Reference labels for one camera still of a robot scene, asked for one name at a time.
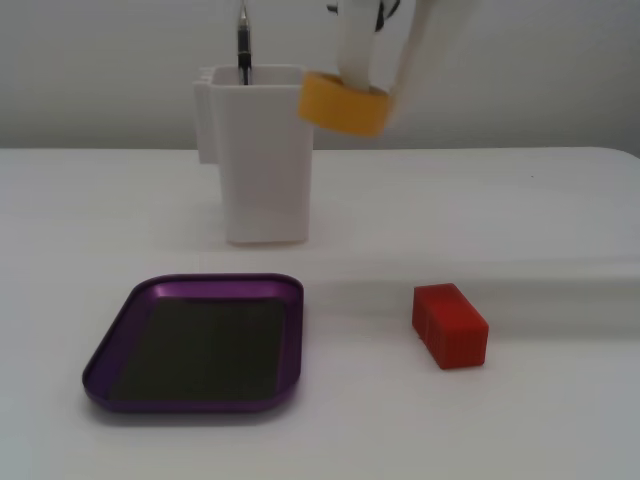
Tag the white fixed gripper finger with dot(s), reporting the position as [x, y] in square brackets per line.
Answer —
[357, 45]

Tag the white moving gripper finger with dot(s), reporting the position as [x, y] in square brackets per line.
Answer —
[430, 30]

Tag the yellow tape roll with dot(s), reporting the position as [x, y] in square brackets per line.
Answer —
[340, 107]

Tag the black pen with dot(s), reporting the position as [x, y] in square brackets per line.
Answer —
[243, 45]

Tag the white plastic pen holder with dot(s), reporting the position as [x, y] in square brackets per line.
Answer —
[267, 160]

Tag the red ribbed plastic block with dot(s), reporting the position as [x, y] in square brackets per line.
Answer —
[452, 327]

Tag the purple metal tray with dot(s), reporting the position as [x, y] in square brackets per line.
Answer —
[125, 345]

